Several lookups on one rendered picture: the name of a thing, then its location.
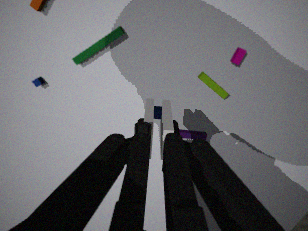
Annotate small blue cube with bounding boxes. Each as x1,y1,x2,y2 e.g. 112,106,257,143
32,77,45,87

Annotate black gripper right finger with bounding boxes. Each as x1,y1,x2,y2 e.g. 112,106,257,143
160,99,285,231

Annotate magenta block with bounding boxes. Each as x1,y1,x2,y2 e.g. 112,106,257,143
231,47,247,65

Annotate small dark blue block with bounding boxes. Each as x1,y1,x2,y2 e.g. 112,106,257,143
154,106,162,119

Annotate orange rod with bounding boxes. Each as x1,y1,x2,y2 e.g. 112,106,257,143
30,0,47,12

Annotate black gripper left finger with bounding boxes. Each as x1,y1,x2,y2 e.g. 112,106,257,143
8,98,154,231

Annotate purple rod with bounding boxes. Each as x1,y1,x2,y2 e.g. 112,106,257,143
179,129,207,140

